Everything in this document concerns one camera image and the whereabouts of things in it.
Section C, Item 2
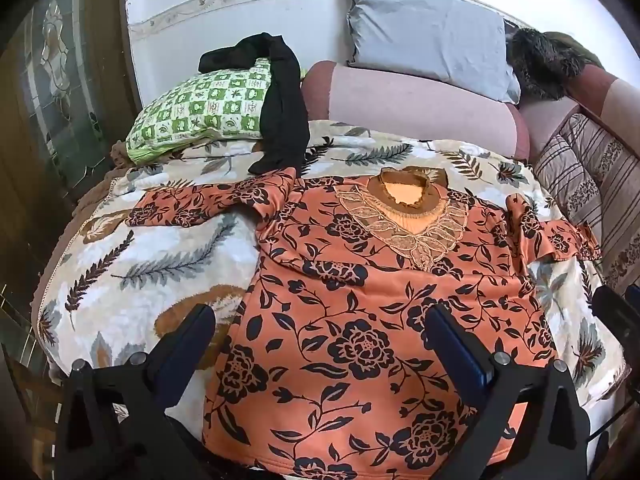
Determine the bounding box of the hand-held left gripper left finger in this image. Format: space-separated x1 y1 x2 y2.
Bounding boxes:
52 302 218 480

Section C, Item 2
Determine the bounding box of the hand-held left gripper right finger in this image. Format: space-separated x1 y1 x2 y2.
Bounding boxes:
425 302 593 480

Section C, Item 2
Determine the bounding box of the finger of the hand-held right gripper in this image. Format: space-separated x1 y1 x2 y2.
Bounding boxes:
591 284 640 356

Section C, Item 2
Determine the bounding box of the orange floral blouse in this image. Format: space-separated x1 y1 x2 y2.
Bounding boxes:
125 164 601 476

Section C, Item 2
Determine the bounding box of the leaf print blanket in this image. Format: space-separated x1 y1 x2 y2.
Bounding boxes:
31 120 628 411

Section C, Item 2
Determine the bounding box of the striped brown cushion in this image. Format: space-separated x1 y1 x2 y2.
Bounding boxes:
532 112 640 291

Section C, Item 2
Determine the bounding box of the pink sofa armrest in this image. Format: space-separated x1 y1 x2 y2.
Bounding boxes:
520 62 640 161

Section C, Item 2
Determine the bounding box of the green checked pillow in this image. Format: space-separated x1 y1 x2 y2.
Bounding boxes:
125 57 307 163

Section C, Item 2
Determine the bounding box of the pink bolster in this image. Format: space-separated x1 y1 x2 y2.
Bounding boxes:
300 60 531 161

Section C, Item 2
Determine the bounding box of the black garment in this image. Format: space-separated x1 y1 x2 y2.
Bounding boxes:
198 32 311 177

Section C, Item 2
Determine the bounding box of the stained glass door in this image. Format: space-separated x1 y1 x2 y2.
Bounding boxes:
20 0 126 191

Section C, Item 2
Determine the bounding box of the grey pillow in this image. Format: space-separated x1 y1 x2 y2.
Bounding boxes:
345 0 522 106

